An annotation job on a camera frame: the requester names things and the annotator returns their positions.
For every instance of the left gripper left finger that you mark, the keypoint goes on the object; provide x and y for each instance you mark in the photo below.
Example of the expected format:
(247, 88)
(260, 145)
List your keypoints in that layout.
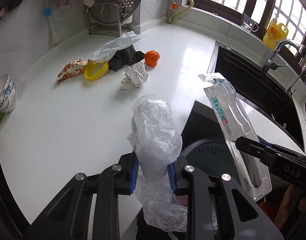
(67, 215)

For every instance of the stainless steel dish rack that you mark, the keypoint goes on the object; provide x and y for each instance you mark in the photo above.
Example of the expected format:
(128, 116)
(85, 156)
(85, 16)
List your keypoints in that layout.
(106, 19)

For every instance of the translucent white plastic bag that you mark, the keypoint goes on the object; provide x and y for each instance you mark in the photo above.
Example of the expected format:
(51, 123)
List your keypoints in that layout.
(107, 51)

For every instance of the glass mug on sill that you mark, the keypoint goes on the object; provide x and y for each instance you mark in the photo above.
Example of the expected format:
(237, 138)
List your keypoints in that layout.
(248, 24)

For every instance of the floral ceramic bowl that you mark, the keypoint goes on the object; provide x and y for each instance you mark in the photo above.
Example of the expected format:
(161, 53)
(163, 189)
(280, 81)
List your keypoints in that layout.
(8, 98)
(6, 86)

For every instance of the yellow plastic container lid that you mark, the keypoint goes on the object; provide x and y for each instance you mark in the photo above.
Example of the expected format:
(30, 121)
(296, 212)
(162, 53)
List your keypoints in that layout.
(95, 70)

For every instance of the white bottle brush blue handle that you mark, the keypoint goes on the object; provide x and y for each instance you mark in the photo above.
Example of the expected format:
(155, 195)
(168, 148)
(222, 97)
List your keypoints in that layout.
(54, 39)

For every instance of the yellow detergent bottle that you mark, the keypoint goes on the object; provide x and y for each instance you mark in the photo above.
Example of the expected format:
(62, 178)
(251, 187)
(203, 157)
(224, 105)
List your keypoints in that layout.
(275, 32)

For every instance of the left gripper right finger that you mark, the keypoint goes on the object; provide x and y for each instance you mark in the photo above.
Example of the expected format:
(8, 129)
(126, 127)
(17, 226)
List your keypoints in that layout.
(218, 207)

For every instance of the clear toothbrush blister package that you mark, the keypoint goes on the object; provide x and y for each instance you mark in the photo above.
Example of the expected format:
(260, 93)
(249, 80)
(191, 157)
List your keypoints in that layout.
(234, 122)

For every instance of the black terry cloth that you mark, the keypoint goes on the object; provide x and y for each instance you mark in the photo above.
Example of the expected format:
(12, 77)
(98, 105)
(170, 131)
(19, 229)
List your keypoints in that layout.
(125, 57)

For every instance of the gas valve with orange knob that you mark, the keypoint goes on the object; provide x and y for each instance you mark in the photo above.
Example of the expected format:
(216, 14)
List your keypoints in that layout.
(171, 5)

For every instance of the clear plastic bag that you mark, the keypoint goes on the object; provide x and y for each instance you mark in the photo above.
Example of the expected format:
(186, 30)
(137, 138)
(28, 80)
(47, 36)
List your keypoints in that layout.
(156, 144)

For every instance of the crumpled printed white paper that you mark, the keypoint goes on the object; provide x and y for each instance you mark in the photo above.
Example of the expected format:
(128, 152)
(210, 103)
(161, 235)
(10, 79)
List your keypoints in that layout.
(134, 76)

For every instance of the chrome sink faucet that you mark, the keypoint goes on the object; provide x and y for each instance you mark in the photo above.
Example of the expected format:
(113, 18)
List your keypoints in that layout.
(281, 50)

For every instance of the operator hand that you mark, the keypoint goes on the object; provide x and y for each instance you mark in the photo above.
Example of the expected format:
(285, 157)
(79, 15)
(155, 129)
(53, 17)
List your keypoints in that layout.
(293, 200)

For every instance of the lower floral ceramic bowl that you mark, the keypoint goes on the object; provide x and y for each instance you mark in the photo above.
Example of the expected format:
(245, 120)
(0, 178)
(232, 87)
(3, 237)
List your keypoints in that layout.
(8, 98)

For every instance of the black kitchen sink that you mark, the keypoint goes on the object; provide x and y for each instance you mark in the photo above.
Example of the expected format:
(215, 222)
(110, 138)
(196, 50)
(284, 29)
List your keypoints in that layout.
(260, 91)

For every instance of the orange plastic ball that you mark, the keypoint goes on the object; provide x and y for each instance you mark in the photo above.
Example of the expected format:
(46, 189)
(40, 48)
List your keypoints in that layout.
(151, 58)

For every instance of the red white snack bag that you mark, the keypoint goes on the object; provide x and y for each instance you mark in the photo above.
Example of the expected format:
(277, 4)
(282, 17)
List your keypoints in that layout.
(73, 69)

